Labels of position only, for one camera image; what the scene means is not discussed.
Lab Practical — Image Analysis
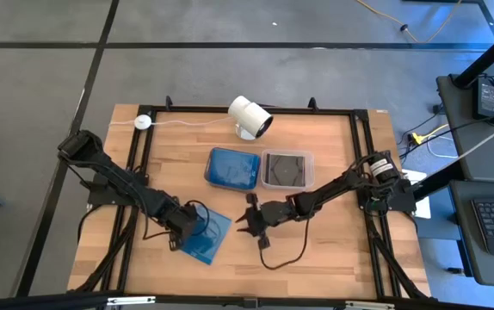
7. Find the silver metal bracket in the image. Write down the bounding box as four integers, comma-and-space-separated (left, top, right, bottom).
344, 301, 395, 310
106, 295, 157, 307

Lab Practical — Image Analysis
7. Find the dark grey side desk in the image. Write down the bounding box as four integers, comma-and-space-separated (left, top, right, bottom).
435, 73, 494, 184
448, 178, 494, 288

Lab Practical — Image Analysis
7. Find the white looped cable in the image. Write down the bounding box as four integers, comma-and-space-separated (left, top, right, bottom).
426, 134, 461, 159

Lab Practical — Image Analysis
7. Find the yellow cable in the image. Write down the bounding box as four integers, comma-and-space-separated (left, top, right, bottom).
355, 0, 464, 44

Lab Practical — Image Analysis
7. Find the black power adapter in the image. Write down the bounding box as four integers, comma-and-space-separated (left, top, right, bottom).
472, 76, 494, 122

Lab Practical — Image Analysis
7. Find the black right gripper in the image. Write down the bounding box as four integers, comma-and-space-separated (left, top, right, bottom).
234, 192, 303, 251

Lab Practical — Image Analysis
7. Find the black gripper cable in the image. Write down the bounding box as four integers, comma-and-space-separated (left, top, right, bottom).
258, 214, 311, 271
142, 199, 212, 241

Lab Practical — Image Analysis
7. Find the smoky grey plastic bin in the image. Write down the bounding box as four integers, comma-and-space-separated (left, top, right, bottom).
203, 146, 262, 192

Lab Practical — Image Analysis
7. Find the black aluminium table frame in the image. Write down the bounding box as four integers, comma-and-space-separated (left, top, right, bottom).
74, 95, 431, 302

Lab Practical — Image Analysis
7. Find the black metal pole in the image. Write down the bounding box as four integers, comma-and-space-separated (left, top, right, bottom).
452, 19, 494, 90

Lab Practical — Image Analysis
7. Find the clear jewel case black tray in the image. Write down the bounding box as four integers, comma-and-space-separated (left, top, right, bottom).
265, 153, 307, 188

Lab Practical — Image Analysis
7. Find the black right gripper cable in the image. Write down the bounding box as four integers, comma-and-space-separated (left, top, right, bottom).
258, 214, 311, 271

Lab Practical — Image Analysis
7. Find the clear plastic bin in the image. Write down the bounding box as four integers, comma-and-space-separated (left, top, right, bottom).
260, 148, 316, 192

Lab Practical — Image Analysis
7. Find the black power cable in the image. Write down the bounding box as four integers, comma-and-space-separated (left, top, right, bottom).
395, 75, 494, 147

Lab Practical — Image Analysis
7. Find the blue plastic case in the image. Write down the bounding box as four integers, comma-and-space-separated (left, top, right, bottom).
207, 149, 260, 189
180, 203, 233, 266

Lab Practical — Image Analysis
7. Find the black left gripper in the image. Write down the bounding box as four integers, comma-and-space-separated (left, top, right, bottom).
156, 197, 200, 253

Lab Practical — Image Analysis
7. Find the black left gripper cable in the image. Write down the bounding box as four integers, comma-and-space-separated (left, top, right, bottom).
142, 199, 212, 241

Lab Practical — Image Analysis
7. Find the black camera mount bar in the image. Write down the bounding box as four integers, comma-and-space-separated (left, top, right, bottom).
0, 291, 494, 310

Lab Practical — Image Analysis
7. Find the white paper sheet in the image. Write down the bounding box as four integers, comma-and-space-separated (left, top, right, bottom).
401, 168, 433, 220

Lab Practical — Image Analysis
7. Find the light grey cable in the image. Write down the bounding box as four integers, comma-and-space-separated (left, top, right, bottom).
444, 115, 494, 167

